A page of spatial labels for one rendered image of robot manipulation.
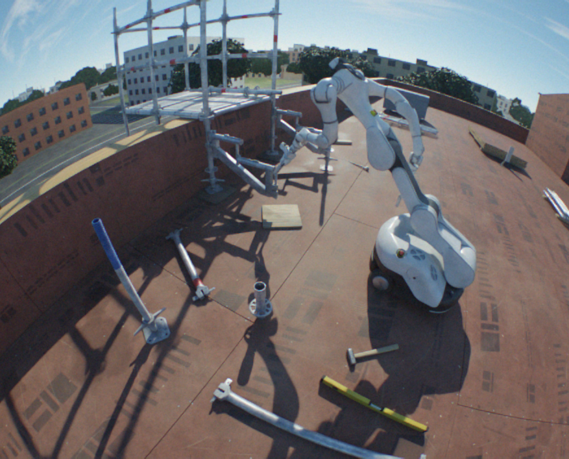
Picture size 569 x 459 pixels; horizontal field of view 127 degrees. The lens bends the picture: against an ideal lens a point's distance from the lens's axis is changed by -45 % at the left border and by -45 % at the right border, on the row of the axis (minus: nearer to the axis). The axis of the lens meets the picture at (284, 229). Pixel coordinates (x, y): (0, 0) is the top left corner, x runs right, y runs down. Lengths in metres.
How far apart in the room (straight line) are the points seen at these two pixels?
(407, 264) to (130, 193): 1.89
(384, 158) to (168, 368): 1.54
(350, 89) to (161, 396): 1.80
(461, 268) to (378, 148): 0.81
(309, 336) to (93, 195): 1.61
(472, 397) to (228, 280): 1.62
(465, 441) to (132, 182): 2.61
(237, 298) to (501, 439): 1.77
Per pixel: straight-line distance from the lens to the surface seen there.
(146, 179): 2.08
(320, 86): 1.30
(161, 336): 1.49
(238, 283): 1.60
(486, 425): 1.67
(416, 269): 1.43
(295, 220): 2.04
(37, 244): 1.85
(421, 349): 1.57
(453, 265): 1.57
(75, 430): 1.58
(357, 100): 1.44
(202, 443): 1.27
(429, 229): 1.47
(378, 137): 1.38
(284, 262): 1.72
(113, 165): 1.90
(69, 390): 1.66
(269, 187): 2.04
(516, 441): 1.82
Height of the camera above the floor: 1.24
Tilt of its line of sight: 39 degrees down
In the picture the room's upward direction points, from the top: 3 degrees clockwise
